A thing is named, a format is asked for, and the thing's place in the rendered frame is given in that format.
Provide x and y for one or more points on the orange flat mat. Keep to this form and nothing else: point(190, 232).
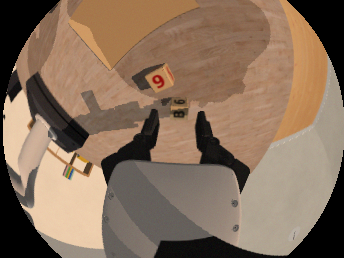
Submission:
point(111, 28)

